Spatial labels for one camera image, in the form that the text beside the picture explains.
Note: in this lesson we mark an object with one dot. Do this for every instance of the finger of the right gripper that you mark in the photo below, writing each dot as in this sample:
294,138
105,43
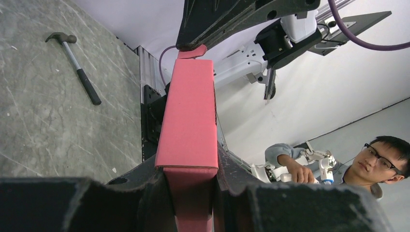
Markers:
209,22

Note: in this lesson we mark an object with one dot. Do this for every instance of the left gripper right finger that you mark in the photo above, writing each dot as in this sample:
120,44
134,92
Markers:
243,203

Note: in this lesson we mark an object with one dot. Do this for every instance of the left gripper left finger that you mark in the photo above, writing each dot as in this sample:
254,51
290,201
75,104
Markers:
137,201

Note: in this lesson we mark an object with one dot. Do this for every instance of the red cardboard paper box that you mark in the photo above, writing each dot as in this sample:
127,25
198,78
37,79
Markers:
188,146

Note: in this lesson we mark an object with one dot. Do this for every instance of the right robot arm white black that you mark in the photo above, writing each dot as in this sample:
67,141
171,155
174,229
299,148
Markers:
275,46

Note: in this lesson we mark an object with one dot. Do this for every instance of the operator hand on controller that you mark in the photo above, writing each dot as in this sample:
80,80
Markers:
300,173

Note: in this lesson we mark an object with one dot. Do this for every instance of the person operator grey sleeve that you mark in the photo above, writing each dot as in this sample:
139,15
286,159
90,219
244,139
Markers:
386,160

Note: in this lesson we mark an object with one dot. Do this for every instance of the aluminium frame rail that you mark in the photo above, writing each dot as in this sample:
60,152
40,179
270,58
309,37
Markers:
149,73

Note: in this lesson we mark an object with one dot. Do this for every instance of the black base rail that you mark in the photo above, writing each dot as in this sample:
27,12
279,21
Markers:
152,113

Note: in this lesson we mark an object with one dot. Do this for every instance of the hammer with black handle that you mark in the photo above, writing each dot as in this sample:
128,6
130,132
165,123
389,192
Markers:
64,40

